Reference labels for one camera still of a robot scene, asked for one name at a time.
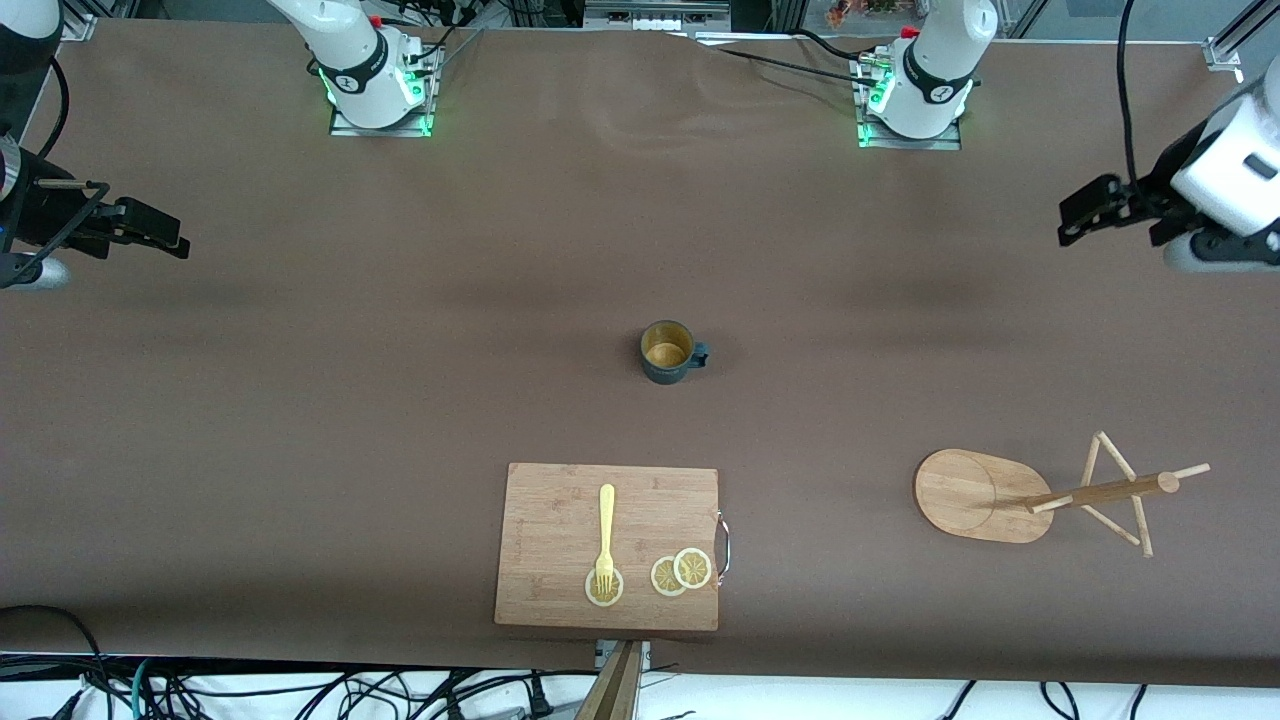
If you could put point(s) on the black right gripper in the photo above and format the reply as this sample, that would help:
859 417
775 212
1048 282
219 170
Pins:
42 216

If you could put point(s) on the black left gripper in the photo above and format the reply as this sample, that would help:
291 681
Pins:
1153 197

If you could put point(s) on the teal cup yellow inside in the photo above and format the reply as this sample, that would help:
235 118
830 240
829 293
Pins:
668 352

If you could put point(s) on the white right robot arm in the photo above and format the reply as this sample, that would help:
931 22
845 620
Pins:
350 50

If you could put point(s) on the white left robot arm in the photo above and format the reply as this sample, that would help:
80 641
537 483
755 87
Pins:
940 60

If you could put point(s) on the wooden cup rack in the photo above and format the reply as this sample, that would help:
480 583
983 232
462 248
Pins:
975 495

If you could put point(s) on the brown table cover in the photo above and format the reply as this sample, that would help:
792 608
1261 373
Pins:
250 500

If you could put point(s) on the orange object behind table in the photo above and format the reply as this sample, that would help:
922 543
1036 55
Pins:
845 12

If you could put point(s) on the grey power strip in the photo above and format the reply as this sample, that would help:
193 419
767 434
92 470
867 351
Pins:
655 15

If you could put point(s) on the bamboo cutting board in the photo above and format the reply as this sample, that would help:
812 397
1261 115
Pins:
550 540

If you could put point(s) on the yellow plastic fork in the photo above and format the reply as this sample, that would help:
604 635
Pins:
606 520

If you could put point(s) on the lemon slice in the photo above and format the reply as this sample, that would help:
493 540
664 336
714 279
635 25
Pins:
661 578
693 568
617 591

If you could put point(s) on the black power plug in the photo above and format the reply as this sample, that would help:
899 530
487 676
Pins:
538 700

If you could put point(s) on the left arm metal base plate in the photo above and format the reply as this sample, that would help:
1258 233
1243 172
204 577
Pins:
915 144

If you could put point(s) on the aluminium frame profile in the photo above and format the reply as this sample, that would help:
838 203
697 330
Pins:
78 22
1225 50

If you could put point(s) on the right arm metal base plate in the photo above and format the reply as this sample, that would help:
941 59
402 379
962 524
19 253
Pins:
380 131

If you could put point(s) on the metal post bracket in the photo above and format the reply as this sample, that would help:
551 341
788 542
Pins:
603 655

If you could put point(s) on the wooden post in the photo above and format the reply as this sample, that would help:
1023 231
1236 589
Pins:
615 690

